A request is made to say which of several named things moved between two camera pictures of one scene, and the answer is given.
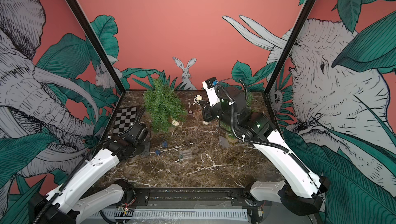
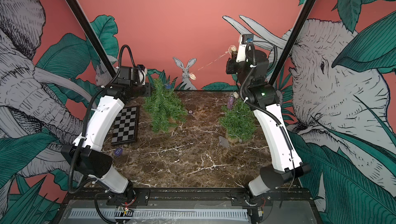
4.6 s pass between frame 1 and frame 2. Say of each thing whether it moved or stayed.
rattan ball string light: moved
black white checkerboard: stayed
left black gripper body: moved
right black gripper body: moved
